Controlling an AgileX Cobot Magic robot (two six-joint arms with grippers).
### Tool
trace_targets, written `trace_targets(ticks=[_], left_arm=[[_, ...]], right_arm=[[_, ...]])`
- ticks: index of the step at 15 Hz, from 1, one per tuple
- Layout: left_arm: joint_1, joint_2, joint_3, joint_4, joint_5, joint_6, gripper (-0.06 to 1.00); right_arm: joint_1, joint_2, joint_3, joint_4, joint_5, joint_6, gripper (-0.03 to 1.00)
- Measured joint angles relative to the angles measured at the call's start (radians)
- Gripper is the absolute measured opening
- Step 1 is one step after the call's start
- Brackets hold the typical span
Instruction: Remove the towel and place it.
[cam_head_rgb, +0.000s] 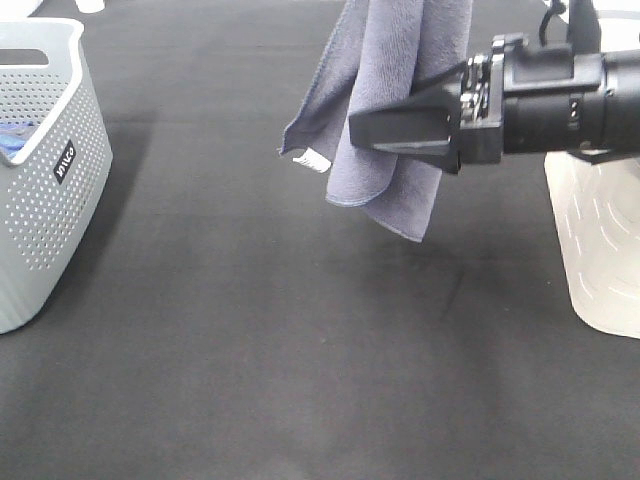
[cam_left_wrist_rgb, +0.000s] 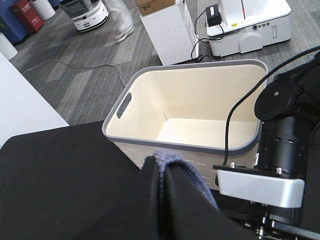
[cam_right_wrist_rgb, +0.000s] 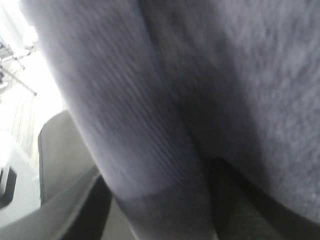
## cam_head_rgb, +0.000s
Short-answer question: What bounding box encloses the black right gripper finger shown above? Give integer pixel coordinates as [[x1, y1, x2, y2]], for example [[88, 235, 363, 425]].
[[348, 94, 453, 160], [410, 60, 467, 98]]

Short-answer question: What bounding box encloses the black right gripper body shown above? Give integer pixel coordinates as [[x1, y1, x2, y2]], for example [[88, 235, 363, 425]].
[[441, 33, 528, 174]]

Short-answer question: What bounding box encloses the grey-blue microfibre towel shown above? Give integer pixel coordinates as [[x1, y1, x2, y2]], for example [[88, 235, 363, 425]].
[[280, 1, 473, 242]]

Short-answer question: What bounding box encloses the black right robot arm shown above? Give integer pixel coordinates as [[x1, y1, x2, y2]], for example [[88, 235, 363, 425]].
[[348, 1, 639, 174]]

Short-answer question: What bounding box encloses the blue towel in basket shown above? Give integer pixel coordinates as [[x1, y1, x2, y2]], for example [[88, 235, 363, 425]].
[[0, 122, 37, 159]]

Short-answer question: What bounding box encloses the white plastic basket grey rim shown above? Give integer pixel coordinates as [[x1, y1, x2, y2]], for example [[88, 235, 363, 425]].
[[544, 152, 639, 338]]

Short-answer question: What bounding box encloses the white cylinder at top edge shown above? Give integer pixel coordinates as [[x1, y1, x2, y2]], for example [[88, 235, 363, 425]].
[[75, 0, 105, 14]]

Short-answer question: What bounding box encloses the grey perforated plastic basket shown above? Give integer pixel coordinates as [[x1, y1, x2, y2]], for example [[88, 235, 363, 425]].
[[1, 18, 113, 333]]

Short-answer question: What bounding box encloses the white object top left corner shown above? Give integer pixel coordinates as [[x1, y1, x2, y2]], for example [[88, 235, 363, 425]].
[[0, 0, 43, 21]]

